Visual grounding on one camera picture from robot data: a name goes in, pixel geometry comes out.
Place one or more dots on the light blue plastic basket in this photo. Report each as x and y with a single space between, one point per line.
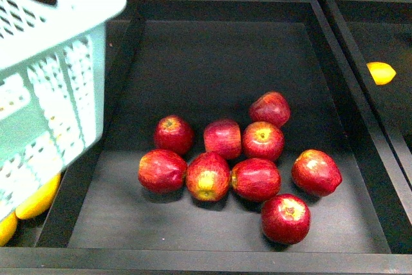
52 89

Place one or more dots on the yellow lemon in tray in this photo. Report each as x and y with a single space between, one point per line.
381 72

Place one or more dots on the red apple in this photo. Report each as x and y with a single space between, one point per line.
224 138
208 177
175 134
263 140
316 173
162 171
285 219
271 107
256 179

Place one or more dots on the black apple tray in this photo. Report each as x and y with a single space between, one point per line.
206 60

